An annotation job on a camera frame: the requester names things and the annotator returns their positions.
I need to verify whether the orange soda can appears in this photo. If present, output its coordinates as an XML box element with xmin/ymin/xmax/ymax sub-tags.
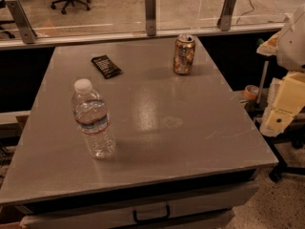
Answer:
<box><xmin>173</xmin><ymin>34</ymin><xmax>196</xmax><ymax>75</ymax></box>

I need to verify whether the metal glass bracket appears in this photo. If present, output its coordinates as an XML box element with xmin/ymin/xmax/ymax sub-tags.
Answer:
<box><xmin>6</xmin><ymin>0</ymin><xmax>37</xmax><ymax>44</ymax></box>
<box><xmin>145</xmin><ymin>0</ymin><xmax>156</xmax><ymax>36</ymax></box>
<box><xmin>217</xmin><ymin>0</ymin><xmax>236</xmax><ymax>31</ymax></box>

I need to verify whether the clear plastic water bottle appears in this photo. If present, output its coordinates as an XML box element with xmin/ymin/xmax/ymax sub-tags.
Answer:
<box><xmin>71</xmin><ymin>78</ymin><xmax>115</xmax><ymax>159</ymax></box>

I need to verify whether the left metal glass bracket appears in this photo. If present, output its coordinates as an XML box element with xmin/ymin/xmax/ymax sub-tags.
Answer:
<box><xmin>6</xmin><ymin>0</ymin><xmax>37</xmax><ymax>44</ymax></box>

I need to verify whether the middle metal glass bracket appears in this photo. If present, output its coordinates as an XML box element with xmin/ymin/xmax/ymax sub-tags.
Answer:
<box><xmin>145</xmin><ymin>0</ymin><xmax>156</xmax><ymax>36</ymax></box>

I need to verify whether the grey table drawer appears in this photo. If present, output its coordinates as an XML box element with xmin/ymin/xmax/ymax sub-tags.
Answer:
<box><xmin>20</xmin><ymin>180</ymin><xmax>259</xmax><ymax>229</ymax></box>

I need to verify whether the black drawer handle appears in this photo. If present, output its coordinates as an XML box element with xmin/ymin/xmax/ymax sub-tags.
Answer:
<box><xmin>132</xmin><ymin>205</ymin><xmax>171</xmax><ymax>224</ymax></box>

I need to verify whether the right metal glass bracket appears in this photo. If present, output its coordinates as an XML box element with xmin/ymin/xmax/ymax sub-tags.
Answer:
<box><xmin>217</xmin><ymin>0</ymin><xmax>236</xmax><ymax>31</ymax></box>

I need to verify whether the black cart frame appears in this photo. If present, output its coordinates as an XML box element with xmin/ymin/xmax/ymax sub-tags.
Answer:
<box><xmin>244</xmin><ymin>60</ymin><xmax>305</xmax><ymax>183</ymax></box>

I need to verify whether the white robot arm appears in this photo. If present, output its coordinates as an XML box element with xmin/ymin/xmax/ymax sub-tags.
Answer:
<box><xmin>256</xmin><ymin>5</ymin><xmax>305</xmax><ymax>137</ymax></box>

